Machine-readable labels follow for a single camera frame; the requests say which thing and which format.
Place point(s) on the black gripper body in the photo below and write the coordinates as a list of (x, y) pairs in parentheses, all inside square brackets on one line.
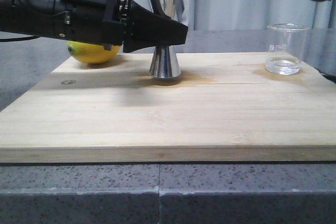
[(101, 22)]

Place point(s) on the steel hourglass jigger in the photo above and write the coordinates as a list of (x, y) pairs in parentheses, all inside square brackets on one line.
[(164, 62)]

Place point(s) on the clear glass beaker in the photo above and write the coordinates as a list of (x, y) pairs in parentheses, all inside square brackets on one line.
[(286, 48)]

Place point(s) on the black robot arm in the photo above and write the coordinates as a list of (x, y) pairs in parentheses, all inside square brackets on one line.
[(40, 18)]

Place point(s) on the yellow lemon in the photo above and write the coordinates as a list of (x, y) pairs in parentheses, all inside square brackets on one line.
[(91, 53)]

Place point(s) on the grey curtain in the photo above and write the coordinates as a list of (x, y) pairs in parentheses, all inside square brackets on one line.
[(254, 14)]

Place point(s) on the light wooden cutting board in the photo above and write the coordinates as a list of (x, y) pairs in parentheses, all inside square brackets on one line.
[(224, 107)]

